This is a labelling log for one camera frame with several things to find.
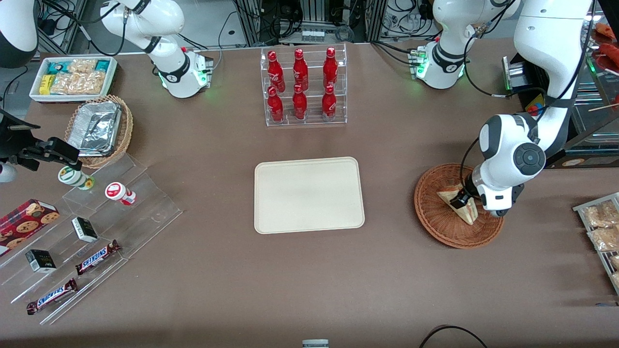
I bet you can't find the triangle sandwich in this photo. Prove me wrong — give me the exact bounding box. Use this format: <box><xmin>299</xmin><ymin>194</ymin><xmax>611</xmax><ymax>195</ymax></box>
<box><xmin>437</xmin><ymin>184</ymin><xmax>479</xmax><ymax>226</ymax></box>

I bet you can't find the grey metal snack tray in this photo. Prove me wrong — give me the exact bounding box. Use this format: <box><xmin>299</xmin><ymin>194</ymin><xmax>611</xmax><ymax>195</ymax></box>
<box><xmin>573</xmin><ymin>192</ymin><xmax>619</xmax><ymax>296</ymax></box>

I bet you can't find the silver foil container stack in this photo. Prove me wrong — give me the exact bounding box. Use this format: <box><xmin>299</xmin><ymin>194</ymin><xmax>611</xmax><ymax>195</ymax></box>
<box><xmin>67</xmin><ymin>101</ymin><xmax>122</xmax><ymax>157</ymax></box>

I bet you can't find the large rice cracker bag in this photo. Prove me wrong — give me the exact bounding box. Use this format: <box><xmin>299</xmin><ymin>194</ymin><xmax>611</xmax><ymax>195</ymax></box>
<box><xmin>50</xmin><ymin>71</ymin><xmax>106</xmax><ymax>96</ymax></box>

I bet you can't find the white rectangular snack bin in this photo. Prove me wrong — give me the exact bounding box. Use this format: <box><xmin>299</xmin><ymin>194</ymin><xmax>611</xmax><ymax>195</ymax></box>
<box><xmin>29</xmin><ymin>56</ymin><xmax>118</xmax><ymax>104</ymax></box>

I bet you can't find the red cookie box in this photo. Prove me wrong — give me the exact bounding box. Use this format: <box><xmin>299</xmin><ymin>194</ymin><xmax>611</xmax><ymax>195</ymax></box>
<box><xmin>0</xmin><ymin>199</ymin><xmax>61</xmax><ymax>257</ymax></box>

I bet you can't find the red label yogurt bottle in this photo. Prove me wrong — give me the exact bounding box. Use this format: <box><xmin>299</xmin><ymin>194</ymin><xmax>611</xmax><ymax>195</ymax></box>
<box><xmin>105</xmin><ymin>182</ymin><xmax>137</xmax><ymax>206</ymax></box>

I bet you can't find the thin black floor cable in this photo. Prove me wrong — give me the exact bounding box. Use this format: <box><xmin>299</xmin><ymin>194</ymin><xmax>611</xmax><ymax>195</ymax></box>
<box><xmin>213</xmin><ymin>9</ymin><xmax>238</xmax><ymax>71</ymax></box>

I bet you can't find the small black box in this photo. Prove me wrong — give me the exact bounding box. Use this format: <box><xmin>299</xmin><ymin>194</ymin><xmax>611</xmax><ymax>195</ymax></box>
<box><xmin>25</xmin><ymin>249</ymin><xmax>57</xmax><ymax>274</ymax></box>
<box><xmin>72</xmin><ymin>217</ymin><xmax>99</xmax><ymax>243</ymax></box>

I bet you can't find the small rice cracker bag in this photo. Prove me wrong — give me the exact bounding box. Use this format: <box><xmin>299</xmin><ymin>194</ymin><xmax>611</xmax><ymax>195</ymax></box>
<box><xmin>68</xmin><ymin>58</ymin><xmax>98</xmax><ymax>74</ymax></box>

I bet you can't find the black food warmer machine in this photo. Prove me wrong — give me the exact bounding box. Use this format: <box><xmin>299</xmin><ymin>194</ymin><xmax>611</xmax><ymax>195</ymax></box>
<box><xmin>502</xmin><ymin>0</ymin><xmax>619</xmax><ymax>170</ymax></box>

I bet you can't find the clear acrylic stepped display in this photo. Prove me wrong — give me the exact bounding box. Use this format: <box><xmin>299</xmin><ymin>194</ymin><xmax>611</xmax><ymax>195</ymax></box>
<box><xmin>0</xmin><ymin>154</ymin><xmax>183</xmax><ymax>325</ymax></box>

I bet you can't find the red cola bottle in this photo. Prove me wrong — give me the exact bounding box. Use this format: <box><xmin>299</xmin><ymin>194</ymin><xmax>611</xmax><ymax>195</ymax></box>
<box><xmin>293</xmin><ymin>48</ymin><xmax>309</xmax><ymax>91</ymax></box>
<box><xmin>267</xmin><ymin>50</ymin><xmax>286</xmax><ymax>92</ymax></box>
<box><xmin>292</xmin><ymin>84</ymin><xmax>308</xmax><ymax>120</ymax></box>
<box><xmin>323</xmin><ymin>47</ymin><xmax>339</xmax><ymax>89</ymax></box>
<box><xmin>322</xmin><ymin>85</ymin><xmax>337</xmax><ymax>121</ymax></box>
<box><xmin>267</xmin><ymin>86</ymin><xmax>285</xmax><ymax>123</ymax></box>

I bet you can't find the aluminium frame rack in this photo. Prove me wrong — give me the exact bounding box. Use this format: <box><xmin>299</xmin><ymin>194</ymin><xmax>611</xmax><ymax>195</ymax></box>
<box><xmin>234</xmin><ymin>0</ymin><xmax>387</xmax><ymax>47</ymax></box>

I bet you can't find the beige plastic tray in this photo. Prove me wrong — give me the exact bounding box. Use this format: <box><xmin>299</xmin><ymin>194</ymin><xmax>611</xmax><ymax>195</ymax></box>
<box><xmin>254</xmin><ymin>157</ymin><xmax>365</xmax><ymax>234</ymax></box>

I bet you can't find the clear acrylic bottle rack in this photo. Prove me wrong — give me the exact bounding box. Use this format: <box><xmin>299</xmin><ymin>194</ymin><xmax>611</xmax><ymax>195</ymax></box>
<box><xmin>260</xmin><ymin>43</ymin><xmax>348</xmax><ymax>127</ymax></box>

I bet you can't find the Snickers chocolate bar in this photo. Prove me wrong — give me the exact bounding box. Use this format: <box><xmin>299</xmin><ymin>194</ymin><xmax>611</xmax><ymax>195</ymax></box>
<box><xmin>27</xmin><ymin>278</ymin><xmax>78</xmax><ymax>316</ymax></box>
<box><xmin>75</xmin><ymin>240</ymin><xmax>122</xmax><ymax>276</ymax></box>

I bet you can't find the green label yogurt bottle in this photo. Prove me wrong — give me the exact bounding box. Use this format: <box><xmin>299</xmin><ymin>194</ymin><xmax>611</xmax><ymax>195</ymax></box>
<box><xmin>58</xmin><ymin>165</ymin><xmax>95</xmax><ymax>191</ymax></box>

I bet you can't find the red sausage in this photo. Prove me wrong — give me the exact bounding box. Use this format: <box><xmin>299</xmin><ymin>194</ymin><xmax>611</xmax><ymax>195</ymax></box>
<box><xmin>599</xmin><ymin>43</ymin><xmax>619</xmax><ymax>69</ymax></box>
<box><xmin>595</xmin><ymin>22</ymin><xmax>618</xmax><ymax>42</ymax></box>

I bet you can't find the light wicker basket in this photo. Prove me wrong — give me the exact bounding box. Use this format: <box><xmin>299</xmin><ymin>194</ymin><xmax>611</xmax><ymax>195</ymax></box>
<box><xmin>64</xmin><ymin>95</ymin><xmax>134</xmax><ymax>169</ymax></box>

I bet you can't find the brown round wicker basket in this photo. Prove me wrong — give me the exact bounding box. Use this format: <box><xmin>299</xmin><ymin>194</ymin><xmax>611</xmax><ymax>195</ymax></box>
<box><xmin>414</xmin><ymin>163</ymin><xmax>505</xmax><ymax>249</ymax></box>

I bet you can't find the black looped cable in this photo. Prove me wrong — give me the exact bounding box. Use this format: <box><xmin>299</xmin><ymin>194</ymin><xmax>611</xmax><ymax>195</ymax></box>
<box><xmin>418</xmin><ymin>325</ymin><xmax>489</xmax><ymax>348</ymax></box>

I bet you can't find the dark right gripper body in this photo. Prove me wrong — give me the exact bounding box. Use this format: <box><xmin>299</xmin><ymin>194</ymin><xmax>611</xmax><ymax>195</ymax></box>
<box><xmin>0</xmin><ymin>109</ymin><xmax>42</xmax><ymax>161</ymax></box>

